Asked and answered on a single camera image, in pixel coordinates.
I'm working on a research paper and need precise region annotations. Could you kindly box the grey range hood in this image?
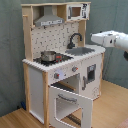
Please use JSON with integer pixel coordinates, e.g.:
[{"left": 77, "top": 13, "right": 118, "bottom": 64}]
[{"left": 35, "top": 5, "right": 64, "bottom": 27}]

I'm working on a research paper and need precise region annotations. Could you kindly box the grey toy sink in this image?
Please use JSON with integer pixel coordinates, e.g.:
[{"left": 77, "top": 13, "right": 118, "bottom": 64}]
[{"left": 66, "top": 47, "right": 94, "bottom": 56}]

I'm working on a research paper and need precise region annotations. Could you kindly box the silver toy pot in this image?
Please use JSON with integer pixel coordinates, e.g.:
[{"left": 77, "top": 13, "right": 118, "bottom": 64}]
[{"left": 41, "top": 51, "right": 56, "bottom": 62}]

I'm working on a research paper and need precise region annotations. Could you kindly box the toy microwave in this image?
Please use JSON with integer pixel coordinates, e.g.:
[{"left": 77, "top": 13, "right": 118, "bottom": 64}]
[{"left": 67, "top": 3, "right": 90, "bottom": 21}]

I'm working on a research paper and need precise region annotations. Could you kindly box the red stove knob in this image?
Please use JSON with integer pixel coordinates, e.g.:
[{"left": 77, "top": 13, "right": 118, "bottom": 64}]
[
  {"left": 54, "top": 73, "right": 60, "bottom": 79},
  {"left": 71, "top": 66, "right": 79, "bottom": 73}
]

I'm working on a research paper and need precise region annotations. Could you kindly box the wooden toy kitchen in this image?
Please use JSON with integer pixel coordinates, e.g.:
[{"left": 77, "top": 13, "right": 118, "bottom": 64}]
[{"left": 22, "top": 2, "right": 105, "bottom": 128}]

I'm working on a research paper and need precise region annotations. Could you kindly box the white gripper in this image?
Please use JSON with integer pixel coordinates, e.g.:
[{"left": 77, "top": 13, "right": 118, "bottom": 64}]
[{"left": 91, "top": 31, "right": 117, "bottom": 47}]

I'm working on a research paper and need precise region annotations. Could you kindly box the left red stove knob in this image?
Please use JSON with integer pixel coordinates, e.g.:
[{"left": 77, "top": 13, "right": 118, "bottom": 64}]
[{"left": 54, "top": 73, "right": 60, "bottom": 79}]

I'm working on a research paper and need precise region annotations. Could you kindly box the cabinet door with dispenser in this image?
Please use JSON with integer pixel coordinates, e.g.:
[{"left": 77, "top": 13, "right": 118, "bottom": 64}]
[{"left": 80, "top": 55, "right": 102, "bottom": 99}]

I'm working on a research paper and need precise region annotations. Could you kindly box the right red stove knob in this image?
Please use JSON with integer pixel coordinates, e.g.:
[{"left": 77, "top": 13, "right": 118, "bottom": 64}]
[{"left": 71, "top": 66, "right": 79, "bottom": 73}]

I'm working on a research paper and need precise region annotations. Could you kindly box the black stove top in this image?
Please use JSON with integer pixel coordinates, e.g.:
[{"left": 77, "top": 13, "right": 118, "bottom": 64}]
[{"left": 34, "top": 53, "right": 71, "bottom": 67}]

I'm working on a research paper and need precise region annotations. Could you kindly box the black toy faucet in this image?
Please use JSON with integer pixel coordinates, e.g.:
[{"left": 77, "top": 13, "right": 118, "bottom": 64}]
[{"left": 67, "top": 33, "right": 83, "bottom": 49}]

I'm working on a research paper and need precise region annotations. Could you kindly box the white oven door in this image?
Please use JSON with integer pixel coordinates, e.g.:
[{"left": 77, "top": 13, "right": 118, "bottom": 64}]
[{"left": 49, "top": 86, "right": 93, "bottom": 128}]

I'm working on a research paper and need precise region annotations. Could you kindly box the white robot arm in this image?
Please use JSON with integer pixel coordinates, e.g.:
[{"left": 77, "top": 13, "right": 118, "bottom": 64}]
[{"left": 91, "top": 30, "right": 128, "bottom": 61}]

